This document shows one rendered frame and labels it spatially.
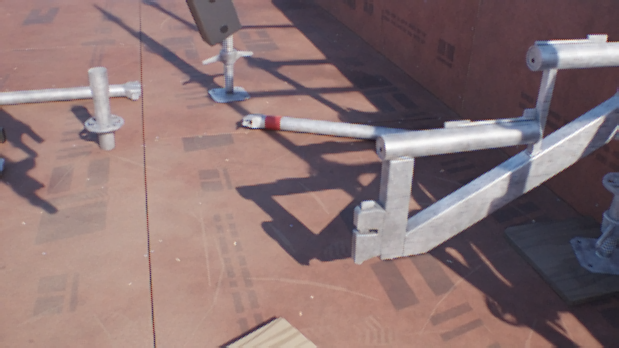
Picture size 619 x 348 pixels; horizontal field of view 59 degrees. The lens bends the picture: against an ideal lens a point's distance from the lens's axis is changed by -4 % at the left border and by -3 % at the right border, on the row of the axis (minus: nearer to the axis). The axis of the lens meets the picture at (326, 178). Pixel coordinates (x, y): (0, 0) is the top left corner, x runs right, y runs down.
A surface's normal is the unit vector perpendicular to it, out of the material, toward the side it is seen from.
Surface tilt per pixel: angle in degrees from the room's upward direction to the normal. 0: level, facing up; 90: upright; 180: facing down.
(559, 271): 0
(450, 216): 90
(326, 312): 0
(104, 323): 0
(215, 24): 97
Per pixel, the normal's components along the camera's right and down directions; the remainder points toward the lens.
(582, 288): 0.05, -0.87
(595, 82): -0.96, 0.10
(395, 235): 0.29, 0.48
